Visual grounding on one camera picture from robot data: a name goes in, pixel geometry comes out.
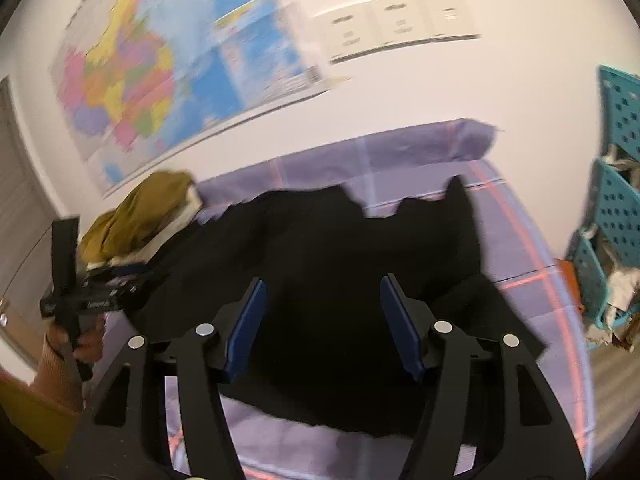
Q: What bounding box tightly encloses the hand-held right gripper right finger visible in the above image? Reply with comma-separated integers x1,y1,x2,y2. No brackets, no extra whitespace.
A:
379,274,586,480

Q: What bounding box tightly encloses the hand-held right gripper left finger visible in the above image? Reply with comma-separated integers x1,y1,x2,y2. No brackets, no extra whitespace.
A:
62,277,268,480

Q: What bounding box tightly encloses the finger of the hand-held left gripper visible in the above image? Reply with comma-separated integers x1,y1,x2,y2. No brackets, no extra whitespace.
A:
112,272,157,307

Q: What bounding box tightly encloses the black button coat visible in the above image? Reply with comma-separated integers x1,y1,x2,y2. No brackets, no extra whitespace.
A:
107,175,547,437

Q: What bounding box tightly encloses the person's left hand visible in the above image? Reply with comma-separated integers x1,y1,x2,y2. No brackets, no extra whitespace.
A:
46,310,107,367

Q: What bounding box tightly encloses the mustard brown garment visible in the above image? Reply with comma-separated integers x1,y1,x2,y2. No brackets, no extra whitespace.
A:
80,170,198,263

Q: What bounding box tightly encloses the person's mustard yellow top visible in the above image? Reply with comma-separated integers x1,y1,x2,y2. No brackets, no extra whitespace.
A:
0,370,83,468

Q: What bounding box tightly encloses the orange object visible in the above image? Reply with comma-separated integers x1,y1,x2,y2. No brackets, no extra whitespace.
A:
554,259,587,313

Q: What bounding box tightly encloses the purple checked bed sheet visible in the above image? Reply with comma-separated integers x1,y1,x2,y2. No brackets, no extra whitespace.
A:
164,119,595,480

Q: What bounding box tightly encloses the teal perforated plastic rack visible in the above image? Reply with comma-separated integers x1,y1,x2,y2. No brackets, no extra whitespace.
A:
565,64,640,332

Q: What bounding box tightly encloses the colourful wall map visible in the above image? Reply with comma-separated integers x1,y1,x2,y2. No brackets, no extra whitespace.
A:
49,0,352,197

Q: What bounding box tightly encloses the white wall socket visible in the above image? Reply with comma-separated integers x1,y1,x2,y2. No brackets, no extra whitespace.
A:
313,9,379,64
372,0,429,47
422,0,476,41

